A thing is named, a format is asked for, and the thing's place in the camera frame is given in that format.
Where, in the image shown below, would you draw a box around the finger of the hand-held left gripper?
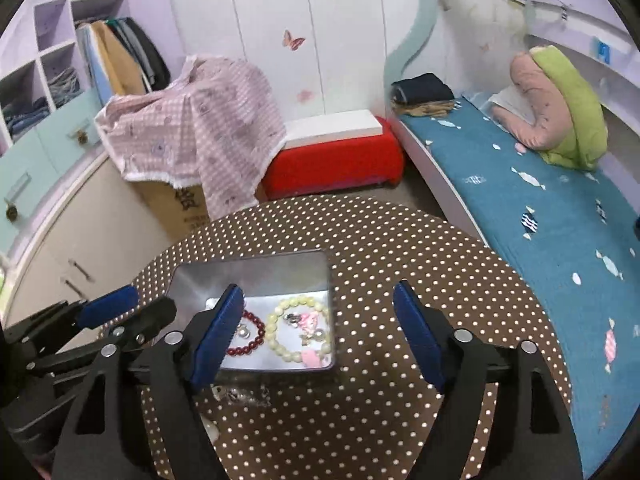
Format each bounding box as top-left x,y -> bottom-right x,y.
5,285 -> 140,346
30,296 -> 178,375

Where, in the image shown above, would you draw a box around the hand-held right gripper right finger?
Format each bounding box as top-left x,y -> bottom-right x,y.
392,280 -> 583,480

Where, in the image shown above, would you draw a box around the white board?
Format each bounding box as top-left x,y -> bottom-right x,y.
282,110 -> 383,150

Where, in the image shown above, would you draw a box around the grey folded clothes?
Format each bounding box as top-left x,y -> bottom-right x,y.
47,67 -> 81,106

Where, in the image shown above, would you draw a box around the silver metal tin box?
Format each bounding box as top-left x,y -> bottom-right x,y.
162,249 -> 337,373

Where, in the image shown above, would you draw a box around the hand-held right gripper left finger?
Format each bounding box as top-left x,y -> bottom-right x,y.
52,284 -> 246,480

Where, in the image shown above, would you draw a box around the teal bunk bed frame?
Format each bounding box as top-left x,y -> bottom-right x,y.
382,0 -> 640,251

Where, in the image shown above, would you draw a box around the red stool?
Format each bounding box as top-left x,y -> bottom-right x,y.
262,116 -> 405,201

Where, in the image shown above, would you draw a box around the tan hanging coat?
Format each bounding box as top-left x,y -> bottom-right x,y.
90,21 -> 146,98

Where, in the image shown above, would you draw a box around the white wardrobe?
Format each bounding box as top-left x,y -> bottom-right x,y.
162,0 -> 426,126

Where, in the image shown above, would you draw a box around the pink white charm bracelet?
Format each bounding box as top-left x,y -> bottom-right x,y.
285,310 -> 331,366

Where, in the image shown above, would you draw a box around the dark folded clothes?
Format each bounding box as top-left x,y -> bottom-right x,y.
391,73 -> 456,106

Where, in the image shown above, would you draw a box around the blue printed bed sheet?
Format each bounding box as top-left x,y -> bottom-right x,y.
400,92 -> 640,476

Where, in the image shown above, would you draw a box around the cream cabinet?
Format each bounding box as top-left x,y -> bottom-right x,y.
0,150 -> 166,321

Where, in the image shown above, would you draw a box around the silver chain bracelet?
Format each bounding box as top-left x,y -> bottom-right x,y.
212,384 -> 273,408

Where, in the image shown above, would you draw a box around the white pillow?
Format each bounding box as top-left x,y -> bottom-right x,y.
487,85 -> 536,123

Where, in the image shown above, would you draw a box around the lilac shelf unit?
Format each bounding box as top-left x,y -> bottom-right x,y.
0,0 -> 131,156

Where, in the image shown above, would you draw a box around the dark hanging clothes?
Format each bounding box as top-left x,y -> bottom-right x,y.
107,16 -> 173,92

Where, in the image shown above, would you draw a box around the teal drawer unit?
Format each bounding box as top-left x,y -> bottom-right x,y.
0,87 -> 108,261

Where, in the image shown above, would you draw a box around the pink checked cloth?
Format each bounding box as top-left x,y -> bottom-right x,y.
94,54 -> 288,217

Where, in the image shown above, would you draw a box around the red bead bracelet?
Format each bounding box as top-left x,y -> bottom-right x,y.
225,310 -> 266,358

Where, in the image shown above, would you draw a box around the cardboard box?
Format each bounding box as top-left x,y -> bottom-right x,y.
132,180 -> 213,241

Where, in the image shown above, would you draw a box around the pink pillow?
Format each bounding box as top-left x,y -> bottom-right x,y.
510,51 -> 571,153

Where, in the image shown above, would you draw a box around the folded jeans pile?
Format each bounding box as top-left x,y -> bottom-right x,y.
0,97 -> 51,136

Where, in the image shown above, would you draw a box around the light blue hanging shirt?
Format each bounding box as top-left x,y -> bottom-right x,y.
75,25 -> 113,106

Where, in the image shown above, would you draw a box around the tan folded clothes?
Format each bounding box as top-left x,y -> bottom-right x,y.
392,101 -> 458,117

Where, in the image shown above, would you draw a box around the cream bead bracelet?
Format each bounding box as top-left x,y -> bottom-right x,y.
265,296 -> 333,363

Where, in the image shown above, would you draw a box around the pink and green pillows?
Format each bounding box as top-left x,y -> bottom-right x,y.
529,45 -> 608,171

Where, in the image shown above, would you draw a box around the round polka dot table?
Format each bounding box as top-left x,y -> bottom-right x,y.
97,195 -> 573,480

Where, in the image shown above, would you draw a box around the metal cabinet handle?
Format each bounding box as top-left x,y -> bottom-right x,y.
60,276 -> 86,301
67,259 -> 95,282

